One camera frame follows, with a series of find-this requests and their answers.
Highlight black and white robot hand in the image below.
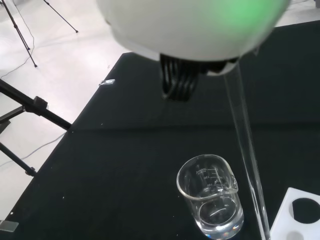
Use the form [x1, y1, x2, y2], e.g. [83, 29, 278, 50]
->
[96, 0, 292, 102]

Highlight white test tube rack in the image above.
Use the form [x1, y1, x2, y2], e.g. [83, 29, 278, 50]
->
[268, 187, 320, 240]

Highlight small clear cloth clip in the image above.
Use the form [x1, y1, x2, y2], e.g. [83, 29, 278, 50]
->
[0, 220, 20, 234]
[98, 78, 117, 88]

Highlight thin black tripod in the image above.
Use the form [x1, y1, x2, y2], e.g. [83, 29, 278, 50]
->
[0, 0, 80, 69]

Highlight black bench cloth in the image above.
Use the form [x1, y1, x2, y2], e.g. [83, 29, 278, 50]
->
[0, 19, 320, 240]

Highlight thick black tripod stand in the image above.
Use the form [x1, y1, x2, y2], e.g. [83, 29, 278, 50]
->
[0, 79, 73, 178]

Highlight clear glass beaker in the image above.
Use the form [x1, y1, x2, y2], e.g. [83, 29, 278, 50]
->
[176, 153, 245, 240]

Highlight grey floor cable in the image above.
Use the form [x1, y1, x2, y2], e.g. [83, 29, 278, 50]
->
[0, 132, 67, 167]

